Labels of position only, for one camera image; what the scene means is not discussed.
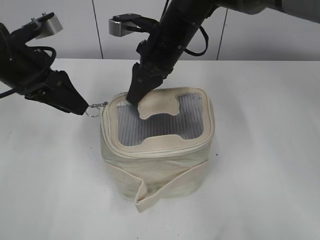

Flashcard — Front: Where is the cream fabric zipper bag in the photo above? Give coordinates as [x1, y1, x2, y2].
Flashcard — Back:
[100, 87, 215, 212]

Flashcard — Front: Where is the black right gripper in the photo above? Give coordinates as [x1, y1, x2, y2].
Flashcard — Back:
[126, 0, 218, 103]

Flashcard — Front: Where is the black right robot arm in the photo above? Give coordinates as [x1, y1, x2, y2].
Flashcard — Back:
[126, 0, 320, 105]

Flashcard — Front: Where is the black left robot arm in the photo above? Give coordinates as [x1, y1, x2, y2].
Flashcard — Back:
[0, 22, 89, 116]

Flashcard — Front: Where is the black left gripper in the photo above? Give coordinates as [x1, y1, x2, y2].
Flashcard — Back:
[0, 27, 89, 116]

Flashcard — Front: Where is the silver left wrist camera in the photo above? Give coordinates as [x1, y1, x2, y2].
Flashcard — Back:
[35, 12, 63, 39]

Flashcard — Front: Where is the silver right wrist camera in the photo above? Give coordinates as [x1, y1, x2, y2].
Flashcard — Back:
[108, 14, 156, 37]

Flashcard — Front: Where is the metal zipper pull with ring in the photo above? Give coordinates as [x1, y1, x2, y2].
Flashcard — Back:
[85, 101, 109, 118]

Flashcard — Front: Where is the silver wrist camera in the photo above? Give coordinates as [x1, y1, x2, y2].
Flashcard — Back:
[35, 12, 63, 39]
[108, 14, 156, 37]

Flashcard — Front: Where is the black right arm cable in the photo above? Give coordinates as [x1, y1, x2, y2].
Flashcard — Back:
[184, 22, 210, 56]

